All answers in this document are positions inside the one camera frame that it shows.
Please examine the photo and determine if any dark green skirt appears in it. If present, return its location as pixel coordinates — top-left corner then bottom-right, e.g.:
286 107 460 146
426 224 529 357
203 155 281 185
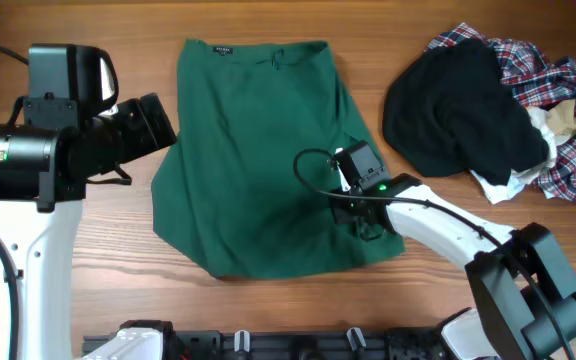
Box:
151 39 404 279

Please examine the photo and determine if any black garment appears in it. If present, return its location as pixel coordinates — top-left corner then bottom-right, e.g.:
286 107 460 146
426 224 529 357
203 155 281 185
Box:
382 39 550 185

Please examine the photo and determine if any beige garment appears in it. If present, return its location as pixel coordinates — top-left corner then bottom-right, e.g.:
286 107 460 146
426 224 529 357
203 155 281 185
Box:
547 99 576 137

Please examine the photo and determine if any red plaid shirt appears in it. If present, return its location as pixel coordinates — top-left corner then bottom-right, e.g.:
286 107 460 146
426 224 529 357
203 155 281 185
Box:
427 23 576 202

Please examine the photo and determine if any white garment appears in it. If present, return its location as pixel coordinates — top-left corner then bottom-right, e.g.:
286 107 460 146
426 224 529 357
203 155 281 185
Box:
470 107 570 204

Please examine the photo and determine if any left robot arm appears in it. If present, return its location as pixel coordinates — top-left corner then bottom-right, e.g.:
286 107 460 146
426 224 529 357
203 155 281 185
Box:
0 44 176 359

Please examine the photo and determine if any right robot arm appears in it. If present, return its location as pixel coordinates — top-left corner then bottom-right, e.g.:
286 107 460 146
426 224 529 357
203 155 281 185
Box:
330 142 576 359

